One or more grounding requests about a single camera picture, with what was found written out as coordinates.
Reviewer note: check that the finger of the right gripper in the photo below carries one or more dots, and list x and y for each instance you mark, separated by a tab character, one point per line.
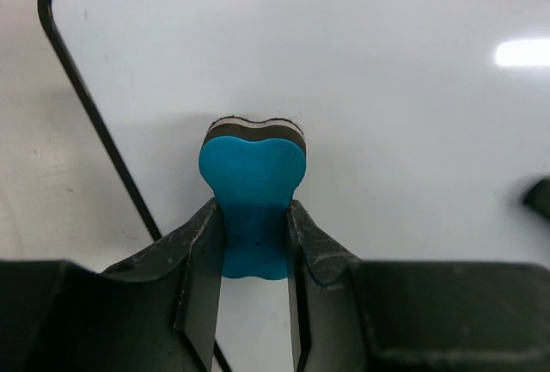
537	198

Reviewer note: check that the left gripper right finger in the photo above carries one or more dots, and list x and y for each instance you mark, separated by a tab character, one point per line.
349	314

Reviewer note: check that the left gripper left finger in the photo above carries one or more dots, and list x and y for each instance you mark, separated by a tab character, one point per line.
154	311

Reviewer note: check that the blue whiteboard eraser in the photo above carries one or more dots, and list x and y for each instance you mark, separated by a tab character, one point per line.
253	169

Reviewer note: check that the small black-framed whiteboard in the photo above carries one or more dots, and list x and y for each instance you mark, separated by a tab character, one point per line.
426	122

